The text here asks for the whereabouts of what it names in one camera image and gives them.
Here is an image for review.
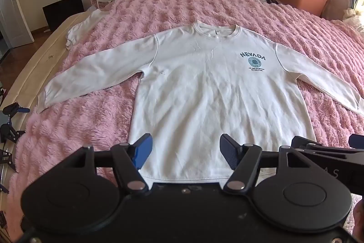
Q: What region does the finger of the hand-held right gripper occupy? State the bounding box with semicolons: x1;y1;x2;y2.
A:
291;135;351;156
349;133;364;151

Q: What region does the plain white garment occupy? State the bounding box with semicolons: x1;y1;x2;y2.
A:
66;8;112;51

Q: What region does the pink fluffy blanket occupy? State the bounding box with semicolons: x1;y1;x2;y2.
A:
6;0;364;232

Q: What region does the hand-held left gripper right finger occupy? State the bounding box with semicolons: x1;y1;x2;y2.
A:
220;133;312;194

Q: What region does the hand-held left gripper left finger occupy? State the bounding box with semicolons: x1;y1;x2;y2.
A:
67;133;154;194

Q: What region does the white crumpled cloth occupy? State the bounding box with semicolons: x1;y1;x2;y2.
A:
343;7;364;28

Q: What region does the black flat panel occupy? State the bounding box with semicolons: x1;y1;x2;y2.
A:
42;0;85;32

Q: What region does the white printed sweatshirt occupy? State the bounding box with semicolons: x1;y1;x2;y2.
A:
36;19;364;184

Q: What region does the white door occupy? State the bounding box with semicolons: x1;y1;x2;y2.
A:
0;0;35;50

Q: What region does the beige bed mattress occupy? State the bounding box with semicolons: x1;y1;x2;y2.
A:
0;11;97;124

